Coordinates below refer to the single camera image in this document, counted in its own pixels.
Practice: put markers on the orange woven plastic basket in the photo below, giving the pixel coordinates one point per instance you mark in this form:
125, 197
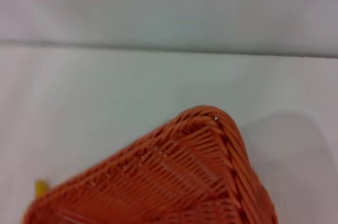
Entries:
169, 181

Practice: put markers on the yellow plastic banana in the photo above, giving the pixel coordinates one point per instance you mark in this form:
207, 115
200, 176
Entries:
40, 188

